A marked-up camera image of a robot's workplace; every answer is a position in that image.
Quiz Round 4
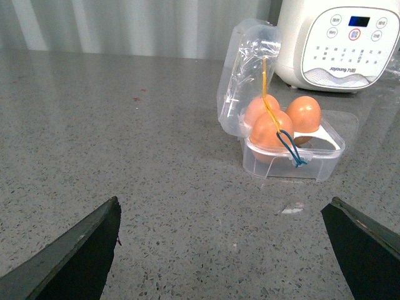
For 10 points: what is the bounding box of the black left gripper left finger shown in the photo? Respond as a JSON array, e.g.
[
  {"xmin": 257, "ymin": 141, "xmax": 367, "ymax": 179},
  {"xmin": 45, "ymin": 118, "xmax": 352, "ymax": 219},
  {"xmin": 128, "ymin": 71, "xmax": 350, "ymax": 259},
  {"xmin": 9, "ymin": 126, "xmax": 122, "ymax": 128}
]
[{"xmin": 1, "ymin": 196, "xmax": 121, "ymax": 299}]

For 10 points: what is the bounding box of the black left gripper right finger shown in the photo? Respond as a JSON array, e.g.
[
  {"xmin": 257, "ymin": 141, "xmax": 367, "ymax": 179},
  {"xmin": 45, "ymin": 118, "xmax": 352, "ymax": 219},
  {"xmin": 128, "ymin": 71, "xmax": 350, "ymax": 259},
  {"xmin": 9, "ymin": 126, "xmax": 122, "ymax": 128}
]
[{"xmin": 321, "ymin": 197, "xmax": 399, "ymax": 299}]

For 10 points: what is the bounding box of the clear plastic egg box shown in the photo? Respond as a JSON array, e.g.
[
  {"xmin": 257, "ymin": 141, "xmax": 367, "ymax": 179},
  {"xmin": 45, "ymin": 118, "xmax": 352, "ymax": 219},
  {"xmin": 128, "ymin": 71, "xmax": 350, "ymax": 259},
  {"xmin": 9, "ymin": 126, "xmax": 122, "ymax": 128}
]
[{"xmin": 217, "ymin": 19, "xmax": 345, "ymax": 181}]

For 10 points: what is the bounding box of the brown egg front left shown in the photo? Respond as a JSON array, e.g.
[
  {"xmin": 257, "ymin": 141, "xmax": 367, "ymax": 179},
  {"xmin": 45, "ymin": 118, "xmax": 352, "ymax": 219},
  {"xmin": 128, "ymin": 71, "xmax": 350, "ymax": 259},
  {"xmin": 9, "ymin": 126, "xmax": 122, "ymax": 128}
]
[{"xmin": 249, "ymin": 110, "xmax": 294, "ymax": 154}]

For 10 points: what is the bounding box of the brown egg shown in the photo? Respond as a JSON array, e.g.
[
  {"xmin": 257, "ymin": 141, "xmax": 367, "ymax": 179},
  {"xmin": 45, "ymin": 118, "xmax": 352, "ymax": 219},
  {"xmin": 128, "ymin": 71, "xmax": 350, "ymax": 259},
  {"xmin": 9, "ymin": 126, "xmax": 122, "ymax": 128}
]
[
  {"xmin": 249, "ymin": 110, "xmax": 294, "ymax": 154},
  {"xmin": 285, "ymin": 96, "xmax": 322, "ymax": 133},
  {"xmin": 244, "ymin": 94, "xmax": 281, "ymax": 127}
]

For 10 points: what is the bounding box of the brown egg back right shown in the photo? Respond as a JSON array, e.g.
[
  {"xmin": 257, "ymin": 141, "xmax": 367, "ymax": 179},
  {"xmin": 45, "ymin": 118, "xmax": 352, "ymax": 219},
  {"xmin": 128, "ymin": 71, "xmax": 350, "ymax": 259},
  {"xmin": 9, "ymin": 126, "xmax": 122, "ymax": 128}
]
[{"xmin": 285, "ymin": 96, "xmax": 322, "ymax": 133}]

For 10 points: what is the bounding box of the brown egg back left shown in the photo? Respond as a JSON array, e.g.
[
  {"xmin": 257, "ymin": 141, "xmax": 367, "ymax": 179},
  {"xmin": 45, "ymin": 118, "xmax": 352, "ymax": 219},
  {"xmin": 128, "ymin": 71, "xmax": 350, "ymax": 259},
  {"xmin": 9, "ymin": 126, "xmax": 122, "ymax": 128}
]
[{"xmin": 244, "ymin": 94, "xmax": 281, "ymax": 127}]

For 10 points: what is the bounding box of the blue rubber band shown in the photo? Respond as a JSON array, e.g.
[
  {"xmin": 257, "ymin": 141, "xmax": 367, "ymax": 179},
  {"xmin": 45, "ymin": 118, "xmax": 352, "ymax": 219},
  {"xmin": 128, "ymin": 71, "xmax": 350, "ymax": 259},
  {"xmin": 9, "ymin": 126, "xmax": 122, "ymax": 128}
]
[{"xmin": 276, "ymin": 129, "xmax": 307, "ymax": 168}]

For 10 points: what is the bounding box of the yellow rubber band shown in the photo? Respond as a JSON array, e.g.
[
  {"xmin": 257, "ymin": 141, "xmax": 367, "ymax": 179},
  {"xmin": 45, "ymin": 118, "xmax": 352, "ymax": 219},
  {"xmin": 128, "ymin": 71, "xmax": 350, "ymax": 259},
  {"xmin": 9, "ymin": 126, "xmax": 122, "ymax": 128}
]
[{"xmin": 262, "ymin": 56, "xmax": 281, "ymax": 134}]

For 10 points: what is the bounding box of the white Joyoung rice cooker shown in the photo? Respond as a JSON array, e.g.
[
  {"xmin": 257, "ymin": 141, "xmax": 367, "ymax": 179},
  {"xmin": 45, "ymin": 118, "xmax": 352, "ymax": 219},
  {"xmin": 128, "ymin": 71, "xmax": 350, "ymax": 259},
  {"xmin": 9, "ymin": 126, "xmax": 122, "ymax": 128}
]
[{"xmin": 275, "ymin": 1, "xmax": 399, "ymax": 93}]

